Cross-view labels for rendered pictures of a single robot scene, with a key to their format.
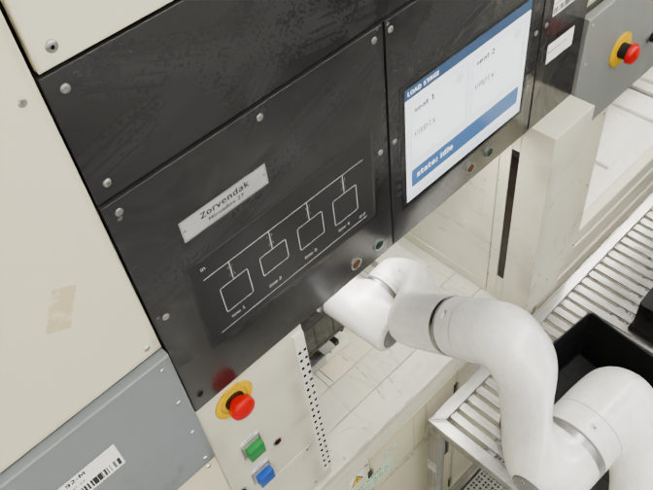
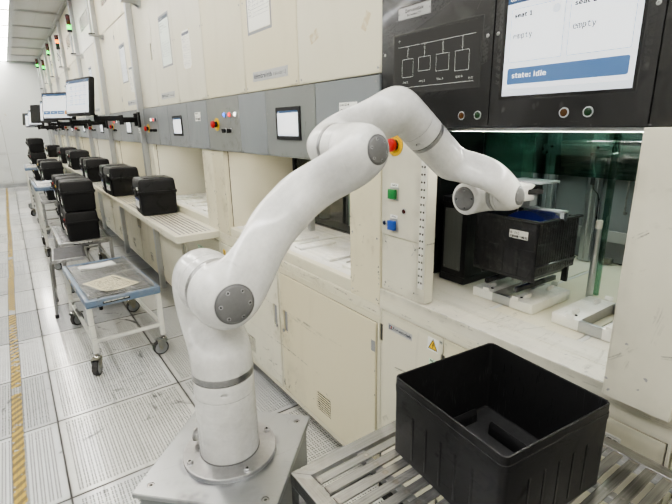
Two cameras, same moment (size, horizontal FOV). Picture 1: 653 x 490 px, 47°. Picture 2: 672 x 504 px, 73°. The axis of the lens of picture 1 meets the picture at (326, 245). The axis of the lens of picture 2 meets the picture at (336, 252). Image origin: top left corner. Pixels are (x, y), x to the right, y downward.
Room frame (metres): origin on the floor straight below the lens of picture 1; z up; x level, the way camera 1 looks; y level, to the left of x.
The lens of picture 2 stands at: (0.45, -1.27, 1.42)
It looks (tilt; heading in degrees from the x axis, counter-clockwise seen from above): 16 degrees down; 93
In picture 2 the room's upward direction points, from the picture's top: 1 degrees counter-clockwise
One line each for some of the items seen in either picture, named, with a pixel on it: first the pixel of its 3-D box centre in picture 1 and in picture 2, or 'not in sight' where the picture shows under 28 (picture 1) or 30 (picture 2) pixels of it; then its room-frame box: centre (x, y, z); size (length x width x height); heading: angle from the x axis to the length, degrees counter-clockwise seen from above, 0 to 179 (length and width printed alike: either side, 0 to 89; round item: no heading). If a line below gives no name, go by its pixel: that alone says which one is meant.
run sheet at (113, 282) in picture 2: not in sight; (110, 282); (-1.13, 1.40, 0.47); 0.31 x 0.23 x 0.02; 149
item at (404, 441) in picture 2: (595, 410); (493, 427); (0.71, -0.50, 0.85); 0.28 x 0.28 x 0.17; 33
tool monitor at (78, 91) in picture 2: not in sight; (104, 103); (-1.51, 2.34, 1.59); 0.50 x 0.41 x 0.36; 38
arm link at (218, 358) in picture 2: not in sight; (212, 310); (0.16, -0.45, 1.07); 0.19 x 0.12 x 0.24; 126
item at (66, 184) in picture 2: not in sight; (76, 194); (-2.06, 2.64, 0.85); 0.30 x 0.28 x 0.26; 127
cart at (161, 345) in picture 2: not in sight; (115, 305); (-1.22, 1.56, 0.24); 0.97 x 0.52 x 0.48; 130
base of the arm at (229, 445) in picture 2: not in sight; (226, 412); (0.18, -0.48, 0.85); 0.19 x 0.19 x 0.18
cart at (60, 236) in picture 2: not in sight; (83, 252); (-2.25, 2.90, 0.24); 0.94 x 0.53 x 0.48; 127
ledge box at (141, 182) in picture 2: not in sight; (154, 194); (-1.07, 2.03, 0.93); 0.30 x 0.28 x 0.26; 125
